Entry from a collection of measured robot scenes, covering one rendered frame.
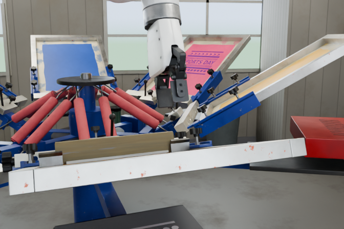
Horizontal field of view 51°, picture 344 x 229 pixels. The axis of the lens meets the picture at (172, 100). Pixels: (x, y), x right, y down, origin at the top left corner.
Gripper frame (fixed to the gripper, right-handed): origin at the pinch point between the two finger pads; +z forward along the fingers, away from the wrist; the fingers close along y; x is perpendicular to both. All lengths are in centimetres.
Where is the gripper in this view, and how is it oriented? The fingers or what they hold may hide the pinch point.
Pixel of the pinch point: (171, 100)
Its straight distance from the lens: 70.7
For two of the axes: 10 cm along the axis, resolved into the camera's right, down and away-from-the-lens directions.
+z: 1.2, 9.9, -1.0
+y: 3.2, -1.4, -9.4
